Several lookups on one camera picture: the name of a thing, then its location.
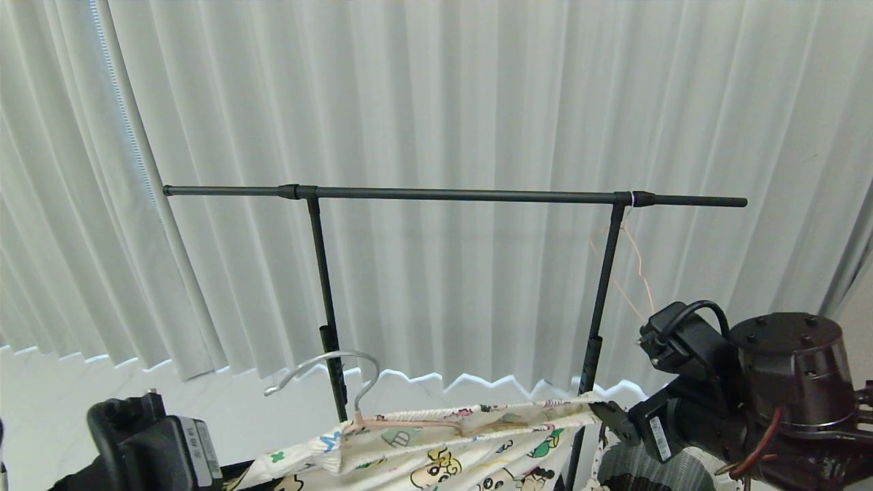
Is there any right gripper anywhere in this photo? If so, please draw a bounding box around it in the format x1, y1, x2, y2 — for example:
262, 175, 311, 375
590, 375, 751, 464

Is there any white laundry basket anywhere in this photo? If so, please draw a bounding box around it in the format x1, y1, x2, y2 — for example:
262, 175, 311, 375
600, 442, 724, 491

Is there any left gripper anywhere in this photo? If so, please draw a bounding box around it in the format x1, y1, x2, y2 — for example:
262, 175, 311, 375
167, 416, 224, 491

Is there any pink clothes hanger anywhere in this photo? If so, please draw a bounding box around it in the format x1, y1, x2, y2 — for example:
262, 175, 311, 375
265, 350, 546, 444
588, 205, 657, 325

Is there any black clothes rack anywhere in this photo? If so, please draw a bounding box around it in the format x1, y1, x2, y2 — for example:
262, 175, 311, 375
162, 183, 748, 491

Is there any black cable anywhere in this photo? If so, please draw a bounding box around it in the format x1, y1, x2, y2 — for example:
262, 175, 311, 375
655, 300, 732, 342

